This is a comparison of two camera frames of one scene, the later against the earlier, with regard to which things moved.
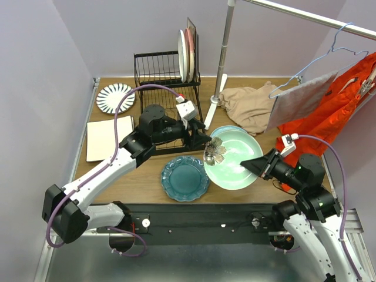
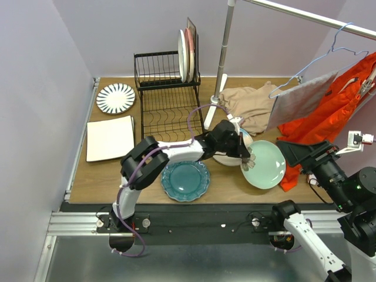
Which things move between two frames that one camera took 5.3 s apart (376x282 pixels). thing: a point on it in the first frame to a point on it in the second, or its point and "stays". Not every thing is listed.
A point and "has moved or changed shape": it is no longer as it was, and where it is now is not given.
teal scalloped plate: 185,179 stays
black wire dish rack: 158,79 stays
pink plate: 190,51 stays
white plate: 182,55 stays
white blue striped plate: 108,97 stays
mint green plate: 230,174 has moved or changed shape
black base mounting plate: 200,224 stays
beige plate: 227,127 has moved or changed shape
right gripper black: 264,165 to 309,156
